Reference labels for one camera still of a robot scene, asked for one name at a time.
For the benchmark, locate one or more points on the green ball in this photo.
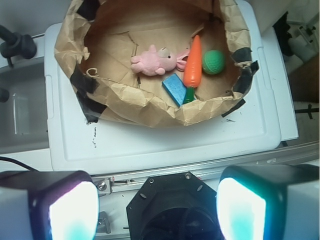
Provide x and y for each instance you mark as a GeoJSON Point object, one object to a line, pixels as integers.
{"type": "Point", "coordinates": [213, 62]}

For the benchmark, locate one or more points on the black octagonal mount plate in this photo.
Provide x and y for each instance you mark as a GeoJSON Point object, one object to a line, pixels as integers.
{"type": "Point", "coordinates": [174, 207]}

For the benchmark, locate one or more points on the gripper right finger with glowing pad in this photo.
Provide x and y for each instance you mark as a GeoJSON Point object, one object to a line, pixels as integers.
{"type": "Point", "coordinates": [269, 202]}

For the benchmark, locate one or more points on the blue sponge block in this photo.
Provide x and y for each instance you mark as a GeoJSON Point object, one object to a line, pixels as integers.
{"type": "Point", "coordinates": [175, 88]}

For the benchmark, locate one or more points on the pink plush bunny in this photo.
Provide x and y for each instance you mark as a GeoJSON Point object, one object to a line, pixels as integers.
{"type": "Point", "coordinates": [155, 62]}

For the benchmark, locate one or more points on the clear plastic container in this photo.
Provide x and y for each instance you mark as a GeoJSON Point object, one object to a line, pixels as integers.
{"type": "Point", "coordinates": [23, 117]}

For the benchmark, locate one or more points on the brown paper bag liner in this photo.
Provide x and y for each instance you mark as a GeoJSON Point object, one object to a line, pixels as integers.
{"type": "Point", "coordinates": [98, 38]}

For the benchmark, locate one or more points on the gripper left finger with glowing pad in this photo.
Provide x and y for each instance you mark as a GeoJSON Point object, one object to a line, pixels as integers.
{"type": "Point", "coordinates": [48, 205]}

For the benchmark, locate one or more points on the black clamp knob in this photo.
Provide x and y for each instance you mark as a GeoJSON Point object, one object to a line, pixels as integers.
{"type": "Point", "coordinates": [16, 44]}

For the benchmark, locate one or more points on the orange toy carrot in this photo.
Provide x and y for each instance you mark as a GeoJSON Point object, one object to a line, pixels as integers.
{"type": "Point", "coordinates": [193, 70]}

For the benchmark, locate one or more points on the white plastic bin lid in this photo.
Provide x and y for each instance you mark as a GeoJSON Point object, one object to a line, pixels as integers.
{"type": "Point", "coordinates": [108, 147]}

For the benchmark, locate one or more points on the aluminium rail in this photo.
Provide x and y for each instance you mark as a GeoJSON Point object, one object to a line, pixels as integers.
{"type": "Point", "coordinates": [212, 169]}

